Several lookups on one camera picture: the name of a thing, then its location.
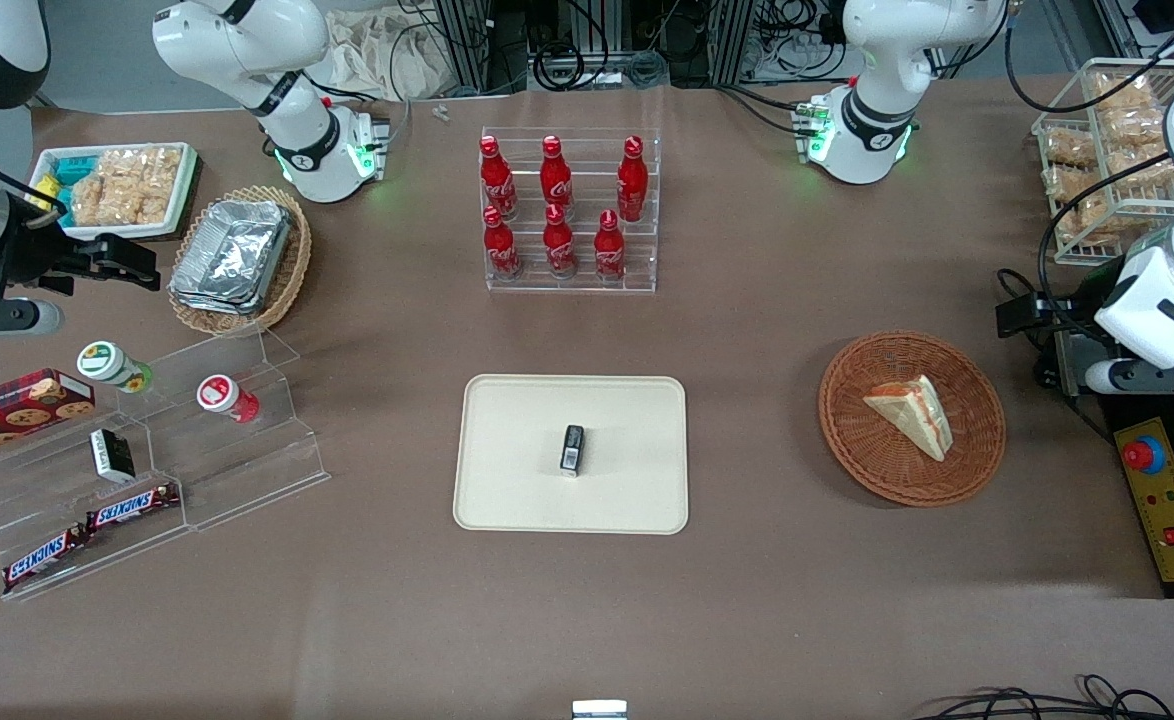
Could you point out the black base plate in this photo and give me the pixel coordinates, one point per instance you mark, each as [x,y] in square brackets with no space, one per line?
[1112,410]

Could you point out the red white lid cup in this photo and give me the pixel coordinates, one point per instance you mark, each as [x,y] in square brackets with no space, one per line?
[225,397]

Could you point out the clear acrylic step stand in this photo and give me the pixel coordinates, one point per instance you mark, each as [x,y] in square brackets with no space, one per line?
[247,470]

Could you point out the stacked aluminium foil containers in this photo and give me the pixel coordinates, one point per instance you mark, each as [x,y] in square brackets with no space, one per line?
[232,255]

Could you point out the silver white device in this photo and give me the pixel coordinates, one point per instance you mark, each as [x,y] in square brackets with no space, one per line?
[599,711]

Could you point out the triangular sandwich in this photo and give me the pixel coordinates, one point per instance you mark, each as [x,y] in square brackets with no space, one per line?
[912,410]

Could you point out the beige plastic tray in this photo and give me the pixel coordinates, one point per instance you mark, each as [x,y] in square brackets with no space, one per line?
[507,480]

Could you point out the green sunflower lid cup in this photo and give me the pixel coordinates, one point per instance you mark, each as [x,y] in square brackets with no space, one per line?
[112,365]

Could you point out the snickers chocolate bar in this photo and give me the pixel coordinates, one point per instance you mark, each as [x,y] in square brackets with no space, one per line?
[132,507]
[42,560]

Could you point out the red cola bottle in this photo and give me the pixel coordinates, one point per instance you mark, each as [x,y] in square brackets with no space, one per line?
[632,185]
[609,250]
[559,250]
[500,250]
[495,180]
[555,180]

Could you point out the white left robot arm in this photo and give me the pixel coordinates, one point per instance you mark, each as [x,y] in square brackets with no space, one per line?
[877,60]

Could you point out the yellow snack packet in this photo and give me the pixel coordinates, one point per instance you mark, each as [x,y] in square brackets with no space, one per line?
[45,192]

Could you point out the clear acrylic bottle rack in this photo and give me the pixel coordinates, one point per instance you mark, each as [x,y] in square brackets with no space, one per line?
[637,255]

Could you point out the red emergency stop button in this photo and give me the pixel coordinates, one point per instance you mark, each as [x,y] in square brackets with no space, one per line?
[1143,455]

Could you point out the black and white small box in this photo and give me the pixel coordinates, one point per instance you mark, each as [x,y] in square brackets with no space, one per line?
[112,455]

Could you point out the brown wicker basket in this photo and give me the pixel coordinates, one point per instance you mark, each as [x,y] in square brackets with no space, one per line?
[847,450]

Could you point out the clear bag of pastries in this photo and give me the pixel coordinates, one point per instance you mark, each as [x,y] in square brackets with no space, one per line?
[1122,95]
[1132,128]
[1069,148]
[1082,215]

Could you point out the white rectangular snack tray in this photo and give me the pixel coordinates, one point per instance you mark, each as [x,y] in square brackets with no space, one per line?
[185,190]

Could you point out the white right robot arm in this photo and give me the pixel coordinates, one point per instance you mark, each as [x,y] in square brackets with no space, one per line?
[247,50]

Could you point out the beige cloth bag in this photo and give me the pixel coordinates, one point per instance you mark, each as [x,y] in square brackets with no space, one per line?
[387,55]

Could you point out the clear bag of crackers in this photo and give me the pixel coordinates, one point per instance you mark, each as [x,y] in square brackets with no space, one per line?
[127,185]

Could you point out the teal snack packet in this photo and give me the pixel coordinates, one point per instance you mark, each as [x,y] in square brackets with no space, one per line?
[72,168]

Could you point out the red cookie box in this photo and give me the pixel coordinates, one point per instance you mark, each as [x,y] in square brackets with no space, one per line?
[7,410]

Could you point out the light wicker basket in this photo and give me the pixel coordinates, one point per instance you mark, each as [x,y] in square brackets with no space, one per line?
[292,270]

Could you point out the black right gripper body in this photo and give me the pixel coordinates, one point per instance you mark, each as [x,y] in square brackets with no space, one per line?
[29,254]

